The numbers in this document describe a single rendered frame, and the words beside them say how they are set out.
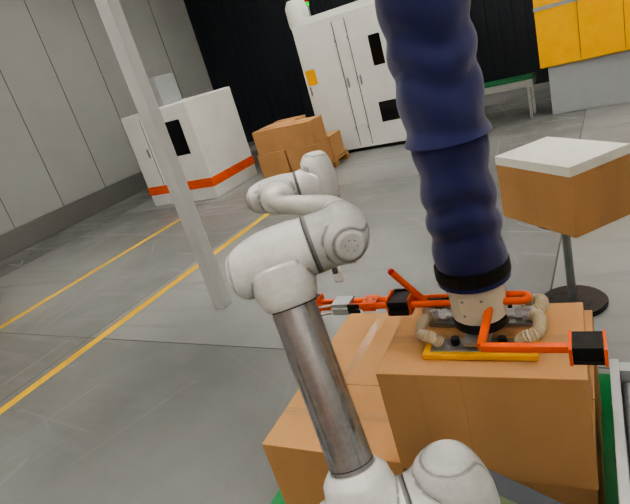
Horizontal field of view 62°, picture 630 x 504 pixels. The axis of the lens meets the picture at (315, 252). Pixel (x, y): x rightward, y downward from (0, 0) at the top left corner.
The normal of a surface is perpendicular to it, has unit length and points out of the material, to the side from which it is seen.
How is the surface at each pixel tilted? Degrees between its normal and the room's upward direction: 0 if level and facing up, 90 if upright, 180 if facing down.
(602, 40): 90
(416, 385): 90
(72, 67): 90
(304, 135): 90
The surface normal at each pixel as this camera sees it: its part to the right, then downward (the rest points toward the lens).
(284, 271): 0.09, 0.08
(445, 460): -0.24, -0.91
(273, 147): -0.42, 0.44
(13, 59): 0.85, -0.05
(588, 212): 0.33, 0.26
